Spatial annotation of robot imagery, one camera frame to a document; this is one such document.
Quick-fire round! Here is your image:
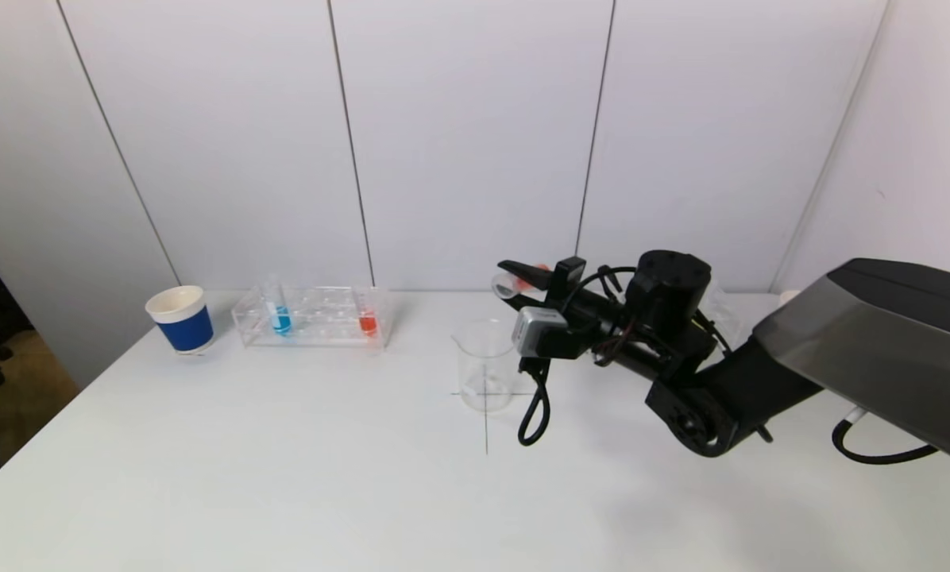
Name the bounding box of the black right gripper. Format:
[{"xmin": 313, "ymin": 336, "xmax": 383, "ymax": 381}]
[{"xmin": 496, "ymin": 256, "xmax": 629, "ymax": 327}]

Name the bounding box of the black arm cable white plug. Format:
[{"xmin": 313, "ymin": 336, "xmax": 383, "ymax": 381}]
[{"xmin": 832, "ymin": 408, "xmax": 940, "ymax": 466}]

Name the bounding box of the clear glass beaker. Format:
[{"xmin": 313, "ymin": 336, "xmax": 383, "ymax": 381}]
[{"xmin": 451, "ymin": 319, "xmax": 517, "ymax": 412}]

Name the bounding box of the black looped camera cable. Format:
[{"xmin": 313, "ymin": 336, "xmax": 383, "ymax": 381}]
[{"xmin": 517, "ymin": 357, "xmax": 553, "ymax": 447}]

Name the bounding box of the test tube with blue pigment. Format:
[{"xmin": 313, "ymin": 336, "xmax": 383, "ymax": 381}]
[{"xmin": 265, "ymin": 276, "xmax": 294, "ymax": 338}]

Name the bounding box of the test tube with orange pigment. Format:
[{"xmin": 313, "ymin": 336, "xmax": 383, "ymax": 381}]
[{"xmin": 357, "ymin": 288, "xmax": 380, "ymax": 338}]

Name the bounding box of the clear acrylic test tube rack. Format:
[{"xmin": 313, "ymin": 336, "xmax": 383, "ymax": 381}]
[
  {"xmin": 701, "ymin": 282, "xmax": 744, "ymax": 344},
  {"xmin": 233, "ymin": 287, "xmax": 391, "ymax": 350}
]

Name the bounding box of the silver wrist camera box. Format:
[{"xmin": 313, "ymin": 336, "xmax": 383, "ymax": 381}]
[{"xmin": 512, "ymin": 307, "xmax": 569, "ymax": 358}]

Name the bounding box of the test tube with red pigment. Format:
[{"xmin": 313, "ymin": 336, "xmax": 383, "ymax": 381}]
[{"xmin": 491, "ymin": 265, "xmax": 552, "ymax": 301}]

